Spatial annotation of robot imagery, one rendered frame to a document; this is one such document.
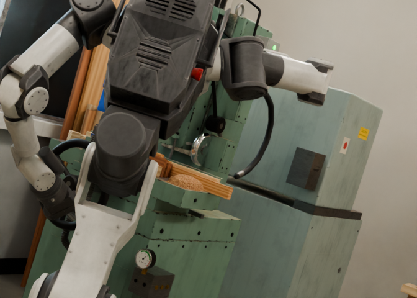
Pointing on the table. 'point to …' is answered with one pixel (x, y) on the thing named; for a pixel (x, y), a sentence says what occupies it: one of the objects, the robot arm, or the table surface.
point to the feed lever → (218, 123)
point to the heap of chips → (186, 182)
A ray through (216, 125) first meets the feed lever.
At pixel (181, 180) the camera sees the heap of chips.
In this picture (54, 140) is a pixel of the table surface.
